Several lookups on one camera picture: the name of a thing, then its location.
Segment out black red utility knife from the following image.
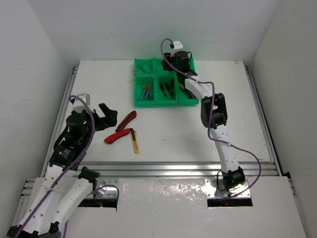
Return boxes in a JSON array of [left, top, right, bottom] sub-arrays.
[[115, 110, 137, 132]]

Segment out large yellow box cutter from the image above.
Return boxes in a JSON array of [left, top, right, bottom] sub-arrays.
[[130, 130, 139, 154]]

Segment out black green precision screwdriver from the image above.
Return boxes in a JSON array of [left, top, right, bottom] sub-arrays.
[[164, 83, 173, 97]]

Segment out yellow needle nose pliers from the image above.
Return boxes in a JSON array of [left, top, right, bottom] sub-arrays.
[[187, 91, 196, 99]]

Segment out blue screwdriver thin shaft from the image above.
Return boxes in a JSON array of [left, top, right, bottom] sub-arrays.
[[139, 86, 153, 101]]

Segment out small silver wrench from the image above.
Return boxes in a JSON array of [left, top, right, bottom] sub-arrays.
[[138, 65, 149, 74]]

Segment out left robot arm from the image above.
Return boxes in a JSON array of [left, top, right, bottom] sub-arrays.
[[7, 103, 118, 238]]

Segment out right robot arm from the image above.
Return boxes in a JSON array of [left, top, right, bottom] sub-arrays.
[[161, 50, 245, 192]]

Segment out green six-compartment bin tray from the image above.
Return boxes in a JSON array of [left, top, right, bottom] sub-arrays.
[[134, 58, 199, 107]]

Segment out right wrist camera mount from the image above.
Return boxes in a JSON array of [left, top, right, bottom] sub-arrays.
[[170, 41, 183, 57]]

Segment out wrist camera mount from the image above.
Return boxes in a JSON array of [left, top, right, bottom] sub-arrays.
[[70, 93, 91, 114], [170, 41, 183, 57]]

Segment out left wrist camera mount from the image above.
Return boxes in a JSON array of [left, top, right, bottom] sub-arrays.
[[70, 93, 91, 114]]

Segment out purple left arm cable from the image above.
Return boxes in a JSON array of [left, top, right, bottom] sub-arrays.
[[12, 95, 96, 238]]

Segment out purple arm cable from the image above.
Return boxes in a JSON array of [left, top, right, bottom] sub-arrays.
[[12, 95, 96, 238], [160, 38, 262, 199]]

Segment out aluminium rail frame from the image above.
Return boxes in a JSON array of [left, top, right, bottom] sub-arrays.
[[7, 63, 297, 238]]

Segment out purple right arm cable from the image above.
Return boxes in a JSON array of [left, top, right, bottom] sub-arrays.
[[160, 38, 262, 199]]

